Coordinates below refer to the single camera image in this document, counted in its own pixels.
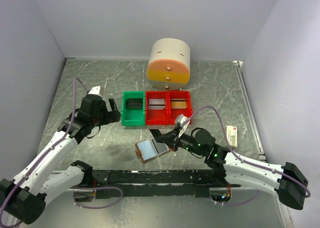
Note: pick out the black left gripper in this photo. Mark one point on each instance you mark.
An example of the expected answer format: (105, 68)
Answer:
(112, 116)

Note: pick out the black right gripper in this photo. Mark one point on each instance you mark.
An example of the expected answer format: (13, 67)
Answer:
(169, 138)

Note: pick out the dark credit card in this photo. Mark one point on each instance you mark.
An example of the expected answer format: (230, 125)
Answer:
(156, 133)

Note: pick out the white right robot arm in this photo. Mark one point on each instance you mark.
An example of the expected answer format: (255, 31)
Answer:
(285, 182)

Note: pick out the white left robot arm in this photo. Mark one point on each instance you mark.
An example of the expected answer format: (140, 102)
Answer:
(27, 194)

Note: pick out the black card in bin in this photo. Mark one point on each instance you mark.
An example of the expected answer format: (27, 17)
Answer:
(134, 103)

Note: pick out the gold card in bin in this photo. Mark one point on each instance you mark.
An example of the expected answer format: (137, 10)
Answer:
(178, 104)

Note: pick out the silver card in bin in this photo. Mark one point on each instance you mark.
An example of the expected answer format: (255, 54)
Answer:
(156, 104)

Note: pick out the white small card box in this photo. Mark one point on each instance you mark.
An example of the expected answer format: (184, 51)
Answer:
(232, 135)

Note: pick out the green bin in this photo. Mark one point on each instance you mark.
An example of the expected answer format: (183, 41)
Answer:
(133, 117)

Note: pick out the red bin middle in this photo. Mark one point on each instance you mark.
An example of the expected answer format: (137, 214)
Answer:
(157, 117)

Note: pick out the red bin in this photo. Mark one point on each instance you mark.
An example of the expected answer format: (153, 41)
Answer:
(177, 94)
(157, 117)

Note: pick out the red bin right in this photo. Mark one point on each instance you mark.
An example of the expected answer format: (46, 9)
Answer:
(177, 94)

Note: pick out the white round drawer cabinet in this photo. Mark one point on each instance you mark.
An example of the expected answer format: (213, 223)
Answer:
(169, 64)

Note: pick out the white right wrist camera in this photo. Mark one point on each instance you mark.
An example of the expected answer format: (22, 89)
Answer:
(183, 121)

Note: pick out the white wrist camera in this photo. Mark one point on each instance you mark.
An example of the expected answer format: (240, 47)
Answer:
(183, 121)
(96, 90)

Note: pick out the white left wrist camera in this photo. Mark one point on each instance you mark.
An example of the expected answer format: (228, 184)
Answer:
(96, 90)

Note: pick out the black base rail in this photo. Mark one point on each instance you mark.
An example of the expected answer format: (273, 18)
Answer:
(199, 183)

